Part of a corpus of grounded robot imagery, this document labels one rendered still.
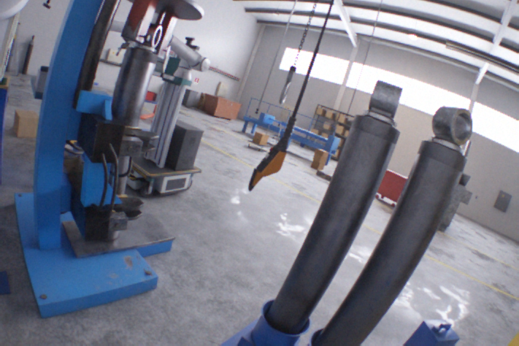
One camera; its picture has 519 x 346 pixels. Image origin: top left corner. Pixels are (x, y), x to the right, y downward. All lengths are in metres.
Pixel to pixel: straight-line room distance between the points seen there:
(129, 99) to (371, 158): 1.32
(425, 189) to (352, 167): 0.30
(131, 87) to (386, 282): 1.63
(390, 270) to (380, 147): 0.50
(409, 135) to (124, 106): 13.16
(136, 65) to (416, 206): 1.57
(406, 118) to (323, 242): 12.98
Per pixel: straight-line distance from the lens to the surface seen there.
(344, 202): 1.08
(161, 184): 3.01
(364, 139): 1.05
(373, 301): 1.18
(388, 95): 1.10
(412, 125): 13.88
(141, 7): 1.51
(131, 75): 1.60
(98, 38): 1.40
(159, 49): 1.82
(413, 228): 1.05
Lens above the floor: 1.36
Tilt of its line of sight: 10 degrees down
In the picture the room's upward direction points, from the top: 19 degrees clockwise
